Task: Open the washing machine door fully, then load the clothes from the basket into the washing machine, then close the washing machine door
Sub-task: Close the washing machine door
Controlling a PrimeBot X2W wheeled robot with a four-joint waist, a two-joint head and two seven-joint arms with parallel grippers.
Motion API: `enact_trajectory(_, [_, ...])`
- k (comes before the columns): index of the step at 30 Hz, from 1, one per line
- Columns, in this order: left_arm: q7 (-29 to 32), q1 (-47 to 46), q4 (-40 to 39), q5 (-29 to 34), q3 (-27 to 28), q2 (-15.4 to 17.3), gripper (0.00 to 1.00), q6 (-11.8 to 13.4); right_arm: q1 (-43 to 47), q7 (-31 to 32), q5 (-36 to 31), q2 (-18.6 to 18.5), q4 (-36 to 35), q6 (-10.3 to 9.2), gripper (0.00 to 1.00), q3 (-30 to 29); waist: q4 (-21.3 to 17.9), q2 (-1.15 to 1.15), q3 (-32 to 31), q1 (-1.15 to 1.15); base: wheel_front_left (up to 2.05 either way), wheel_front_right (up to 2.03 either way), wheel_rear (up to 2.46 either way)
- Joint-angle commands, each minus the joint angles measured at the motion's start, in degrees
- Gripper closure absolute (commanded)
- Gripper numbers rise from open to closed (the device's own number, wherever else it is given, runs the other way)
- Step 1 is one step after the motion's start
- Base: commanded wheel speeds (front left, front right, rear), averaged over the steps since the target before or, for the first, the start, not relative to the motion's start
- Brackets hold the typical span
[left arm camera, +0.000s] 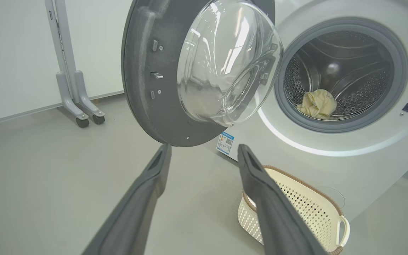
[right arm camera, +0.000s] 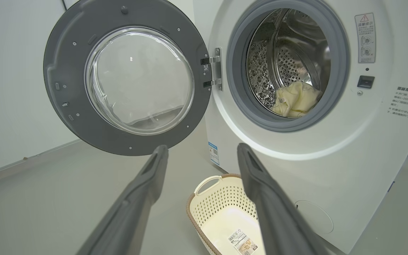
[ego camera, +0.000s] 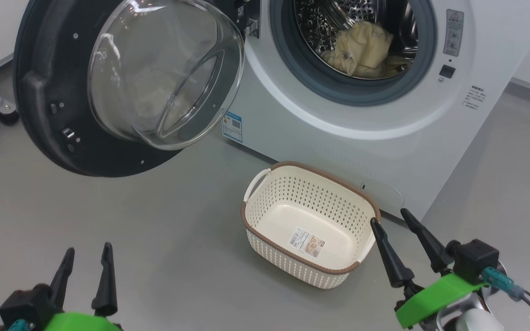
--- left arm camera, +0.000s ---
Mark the cream perforated laundry basket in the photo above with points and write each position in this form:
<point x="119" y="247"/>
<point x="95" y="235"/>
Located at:
<point x="310" y="209"/>

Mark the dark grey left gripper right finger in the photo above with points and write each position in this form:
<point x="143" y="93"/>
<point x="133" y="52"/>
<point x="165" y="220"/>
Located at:
<point x="275" y="219"/>

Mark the cream cloth garment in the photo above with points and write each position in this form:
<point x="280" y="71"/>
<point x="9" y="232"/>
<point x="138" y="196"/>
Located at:
<point x="317" y="104"/>

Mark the dark round washer door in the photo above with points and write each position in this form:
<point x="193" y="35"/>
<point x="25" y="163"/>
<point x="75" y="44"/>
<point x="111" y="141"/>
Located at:
<point x="147" y="106"/>

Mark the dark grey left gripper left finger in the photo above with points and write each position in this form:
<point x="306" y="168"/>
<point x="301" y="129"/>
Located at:
<point x="136" y="212"/>

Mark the white front-load washing machine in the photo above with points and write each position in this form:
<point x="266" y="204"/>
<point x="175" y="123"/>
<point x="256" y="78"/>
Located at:
<point x="367" y="159"/>

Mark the grey metal stand with casters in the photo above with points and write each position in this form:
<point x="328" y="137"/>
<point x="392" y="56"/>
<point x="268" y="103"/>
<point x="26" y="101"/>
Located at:
<point x="66" y="53"/>

